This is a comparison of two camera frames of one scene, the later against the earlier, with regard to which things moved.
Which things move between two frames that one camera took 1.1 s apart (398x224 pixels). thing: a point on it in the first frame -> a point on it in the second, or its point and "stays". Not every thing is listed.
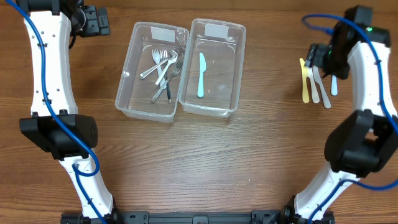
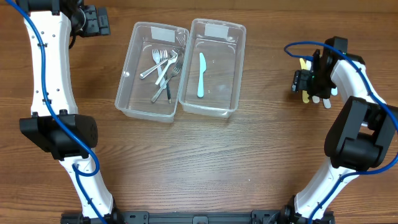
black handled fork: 168,88 stays
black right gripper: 311,55 -> 316,73
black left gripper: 94,22 stays
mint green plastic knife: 202,69 stays
